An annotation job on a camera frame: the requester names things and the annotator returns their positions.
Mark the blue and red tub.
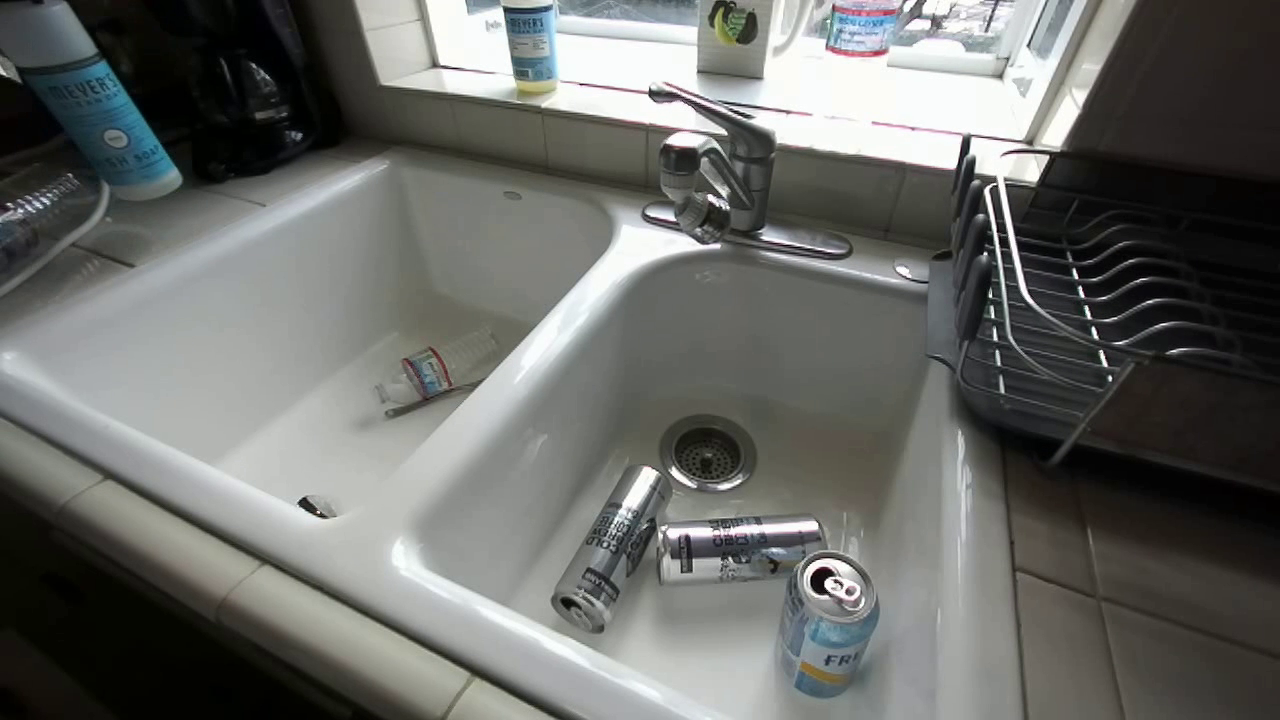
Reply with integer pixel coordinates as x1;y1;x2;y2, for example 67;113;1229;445
819;0;913;59

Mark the chrome sink faucet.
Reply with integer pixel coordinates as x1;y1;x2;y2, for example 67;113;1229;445
635;75;854;264

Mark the soap pump bottle blue label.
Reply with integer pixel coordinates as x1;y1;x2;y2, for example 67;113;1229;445
501;0;564;102

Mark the black coffee maker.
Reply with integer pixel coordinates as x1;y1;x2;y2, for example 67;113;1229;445
76;0;340;187

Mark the clear plastic container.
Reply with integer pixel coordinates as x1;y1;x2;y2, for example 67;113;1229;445
0;129;114;302

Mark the metal wire dish rack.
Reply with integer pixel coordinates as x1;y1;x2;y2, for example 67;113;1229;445
949;131;1280;500

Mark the window with white sill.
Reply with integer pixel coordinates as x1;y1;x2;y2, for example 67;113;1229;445
352;0;1136;151

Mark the blue bottle with white cap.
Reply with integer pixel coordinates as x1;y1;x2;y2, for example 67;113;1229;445
0;0;187;209

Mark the slim silver can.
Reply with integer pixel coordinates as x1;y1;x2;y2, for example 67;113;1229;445
546;457;675;639
651;513;828;589

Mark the blue drink can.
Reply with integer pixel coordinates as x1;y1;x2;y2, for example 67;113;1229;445
775;549;884;703

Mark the white double basin sink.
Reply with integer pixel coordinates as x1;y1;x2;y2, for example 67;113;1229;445
0;139;1025;720

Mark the white carton with green print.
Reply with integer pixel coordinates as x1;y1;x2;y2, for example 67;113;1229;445
691;0;778;83

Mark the metal sink drain strainer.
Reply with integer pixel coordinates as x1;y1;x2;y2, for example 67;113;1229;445
654;414;758;500

